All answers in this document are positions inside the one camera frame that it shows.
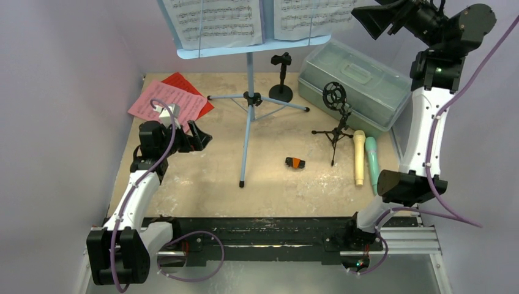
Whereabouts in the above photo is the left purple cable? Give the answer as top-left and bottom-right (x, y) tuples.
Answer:
(110, 99), (177, 294)

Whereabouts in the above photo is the blue music stand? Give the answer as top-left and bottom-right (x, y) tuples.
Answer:
(157, 1), (330, 187)

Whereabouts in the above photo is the lavender sheet music page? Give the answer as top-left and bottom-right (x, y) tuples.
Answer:
(259, 0), (266, 43)

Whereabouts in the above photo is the pink sheet music page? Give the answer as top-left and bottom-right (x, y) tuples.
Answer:
(128, 80), (207, 131)

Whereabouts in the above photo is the white sheet music page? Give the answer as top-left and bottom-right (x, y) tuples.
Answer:
(160, 0), (264, 50)
(274, 0), (362, 41)

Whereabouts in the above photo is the red sheet music page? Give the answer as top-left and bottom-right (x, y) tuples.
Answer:
(162, 72), (214, 119)

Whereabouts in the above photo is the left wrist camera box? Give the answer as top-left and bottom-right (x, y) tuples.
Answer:
(155, 104), (181, 129)

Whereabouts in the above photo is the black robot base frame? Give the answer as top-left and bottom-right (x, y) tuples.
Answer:
(101, 216), (422, 268)

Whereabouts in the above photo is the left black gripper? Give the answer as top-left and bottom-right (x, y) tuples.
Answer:
(159, 120), (211, 157)

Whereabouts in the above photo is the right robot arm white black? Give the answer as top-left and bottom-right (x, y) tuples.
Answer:
(343, 1), (496, 249)

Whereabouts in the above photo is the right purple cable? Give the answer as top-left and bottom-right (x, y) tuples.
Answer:
(373, 14), (519, 277)

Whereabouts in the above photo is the black round-base mic stand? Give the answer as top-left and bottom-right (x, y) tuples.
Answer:
(269, 52), (293, 102)

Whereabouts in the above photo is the cream yellow microphone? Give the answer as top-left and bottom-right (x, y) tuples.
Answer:
(353, 130), (366, 187)

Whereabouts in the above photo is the black tripod shock-mount stand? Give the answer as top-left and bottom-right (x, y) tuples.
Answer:
(311, 81), (354, 168)

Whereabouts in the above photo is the mint green microphone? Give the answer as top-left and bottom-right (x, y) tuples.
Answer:
(365, 137), (380, 195)

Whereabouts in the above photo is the green translucent storage case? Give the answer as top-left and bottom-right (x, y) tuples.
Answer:
(298, 40), (411, 138)

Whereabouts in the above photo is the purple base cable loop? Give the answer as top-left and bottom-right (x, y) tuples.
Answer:
(156, 231), (226, 284)

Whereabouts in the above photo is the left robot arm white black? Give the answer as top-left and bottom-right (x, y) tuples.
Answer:
(86, 121), (212, 285)

